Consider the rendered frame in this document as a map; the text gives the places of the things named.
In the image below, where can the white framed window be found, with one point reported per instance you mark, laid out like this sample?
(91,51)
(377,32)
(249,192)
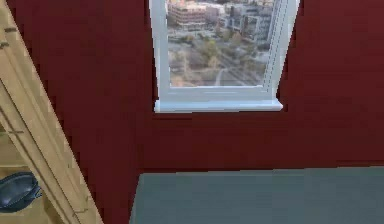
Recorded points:
(216,96)

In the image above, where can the grey table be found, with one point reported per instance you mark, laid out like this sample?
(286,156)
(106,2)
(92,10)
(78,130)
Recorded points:
(260,196)

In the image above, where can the light wooden shelf unit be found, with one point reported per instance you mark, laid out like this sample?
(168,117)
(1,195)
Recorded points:
(31,110)

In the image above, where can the dark blue bowl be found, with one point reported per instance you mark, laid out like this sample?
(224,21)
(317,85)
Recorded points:
(16,191)

